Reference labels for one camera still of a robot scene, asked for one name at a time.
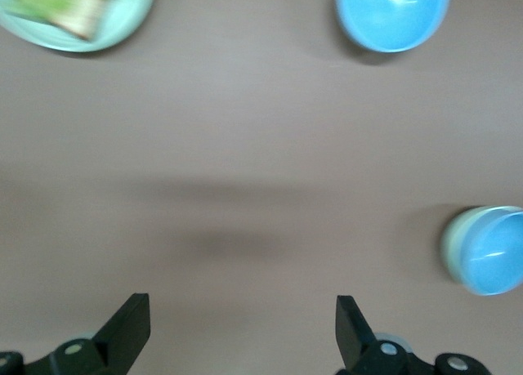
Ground light green plate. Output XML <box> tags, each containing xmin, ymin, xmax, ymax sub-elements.
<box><xmin>0</xmin><ymin>0</ymin><xmax>159</xmax><ymax>53</ymax></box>

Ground blue bowl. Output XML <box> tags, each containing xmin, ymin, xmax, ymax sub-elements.
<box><xmin>335</xmin><ymin>0</ymin><xmax>452</xmax><ymax>54</ymax></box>
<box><xmin>459</xmin><ymin>206</ymin><xmax>523</xmax><ymax>297</ymax></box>

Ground light green bowl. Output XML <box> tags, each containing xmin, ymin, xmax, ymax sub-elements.
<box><xmin>440</xmin><ymin>205</ymin><xmax>512</xmax><ymax>288</ymax></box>

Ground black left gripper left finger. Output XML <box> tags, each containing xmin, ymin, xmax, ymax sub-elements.
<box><xmin>0</xmin><ymin>292</ymin><xmax>151</xmax><ymax>375</ymax></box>

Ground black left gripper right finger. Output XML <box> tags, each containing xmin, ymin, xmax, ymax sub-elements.
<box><xmin>334</xmin><ymin>295</ymin><xmax>491</xmax><ymax>375</ymax></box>

